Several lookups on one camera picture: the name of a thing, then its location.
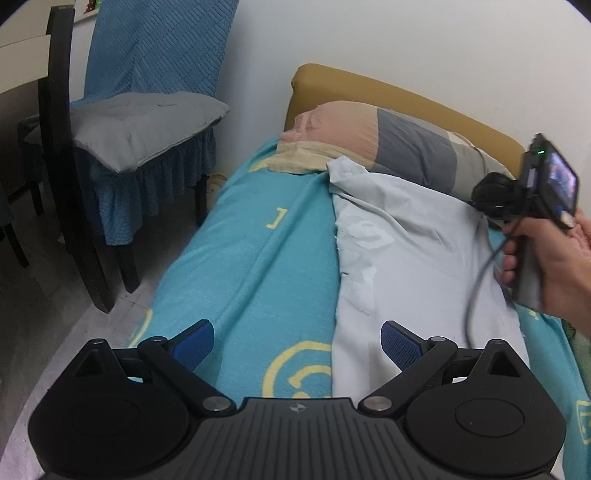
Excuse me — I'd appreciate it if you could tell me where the person's right hand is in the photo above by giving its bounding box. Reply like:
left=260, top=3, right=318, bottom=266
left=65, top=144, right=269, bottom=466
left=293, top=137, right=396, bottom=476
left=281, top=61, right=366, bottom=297
left=496, top=215, right=591, bottom=325

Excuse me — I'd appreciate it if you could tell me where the white t-shirt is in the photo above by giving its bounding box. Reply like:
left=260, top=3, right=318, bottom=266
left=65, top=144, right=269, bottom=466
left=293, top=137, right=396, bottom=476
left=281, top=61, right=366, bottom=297
left=327, top=157, right=530, bottom=400

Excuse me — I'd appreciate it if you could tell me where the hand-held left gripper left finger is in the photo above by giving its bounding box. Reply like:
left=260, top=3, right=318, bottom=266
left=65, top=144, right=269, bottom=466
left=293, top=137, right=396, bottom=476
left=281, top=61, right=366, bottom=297
left=73, top=319, right=236, bottom=419

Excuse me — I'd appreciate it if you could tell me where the white table with black legs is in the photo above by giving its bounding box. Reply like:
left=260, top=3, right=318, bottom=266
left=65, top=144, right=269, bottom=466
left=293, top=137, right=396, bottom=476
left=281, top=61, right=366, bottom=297
left=0, top=4, right=117, bottom=315

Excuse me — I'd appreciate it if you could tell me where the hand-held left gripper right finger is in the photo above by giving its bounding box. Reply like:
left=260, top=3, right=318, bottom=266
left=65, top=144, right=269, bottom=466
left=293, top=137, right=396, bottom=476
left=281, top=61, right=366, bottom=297
left=358, top=321, right=525, bottom=420

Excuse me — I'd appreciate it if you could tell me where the patchwork pillow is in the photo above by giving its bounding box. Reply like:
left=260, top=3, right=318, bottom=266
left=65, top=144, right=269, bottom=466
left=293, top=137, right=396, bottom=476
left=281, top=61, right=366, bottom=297
left=270, top=100, right=516, bottom=202

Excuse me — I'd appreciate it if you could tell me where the mustard headboard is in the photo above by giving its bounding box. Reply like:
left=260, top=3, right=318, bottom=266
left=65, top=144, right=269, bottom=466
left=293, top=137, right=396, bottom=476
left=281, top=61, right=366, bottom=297
left=284, top=64, right=528, bottom=176

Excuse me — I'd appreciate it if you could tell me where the black cable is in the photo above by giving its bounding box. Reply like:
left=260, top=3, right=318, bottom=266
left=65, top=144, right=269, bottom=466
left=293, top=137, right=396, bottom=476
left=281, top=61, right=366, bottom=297
left=464, top=220, right=522, bottom=349

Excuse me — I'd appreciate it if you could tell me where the grey seat cushion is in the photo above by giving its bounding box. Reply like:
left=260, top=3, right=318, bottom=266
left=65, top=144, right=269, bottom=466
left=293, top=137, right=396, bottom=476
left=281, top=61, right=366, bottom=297
left=23, top=92, right=230, bottom=174

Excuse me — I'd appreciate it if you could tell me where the beige shoe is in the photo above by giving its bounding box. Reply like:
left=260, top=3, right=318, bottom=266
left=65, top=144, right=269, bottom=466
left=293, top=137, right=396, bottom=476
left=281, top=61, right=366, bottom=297
left=205, top=173, right=228, bottom=206

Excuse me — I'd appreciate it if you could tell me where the teal smiley bed sheet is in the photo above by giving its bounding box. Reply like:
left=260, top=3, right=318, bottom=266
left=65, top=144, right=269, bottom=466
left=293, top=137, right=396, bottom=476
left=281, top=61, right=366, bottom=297
left=124, top=136, right=591, bottom=480

